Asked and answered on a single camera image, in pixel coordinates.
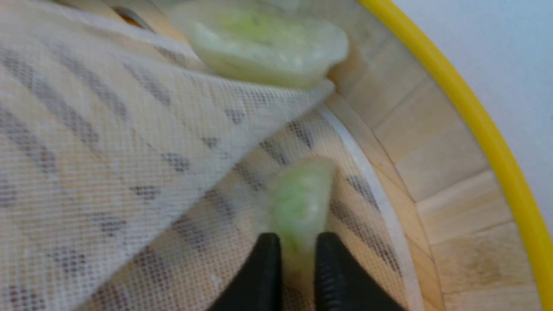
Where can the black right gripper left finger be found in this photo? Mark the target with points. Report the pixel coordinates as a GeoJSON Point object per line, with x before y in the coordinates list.
{"type": "Point", "coordinates": [257, 286]}

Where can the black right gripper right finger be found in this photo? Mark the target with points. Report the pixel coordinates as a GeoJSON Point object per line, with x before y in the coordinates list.
{"type": "Point", "coordinates": [341, 283]}

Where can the green dumpling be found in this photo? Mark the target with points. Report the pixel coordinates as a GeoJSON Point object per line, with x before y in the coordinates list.
{"type": "Point", "coordinates": [259, 42]}
{"type": "Point", "coordinates": [297, 205]}

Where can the bamboo steamer basket yellow rim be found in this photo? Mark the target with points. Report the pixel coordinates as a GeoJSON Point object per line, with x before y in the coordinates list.
{"type": "Point", "coordinates": [427, 194]}

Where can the white steamer liner cloth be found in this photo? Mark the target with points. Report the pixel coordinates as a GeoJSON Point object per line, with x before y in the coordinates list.
{"type": "Point", "coordinates": [134, 178]}

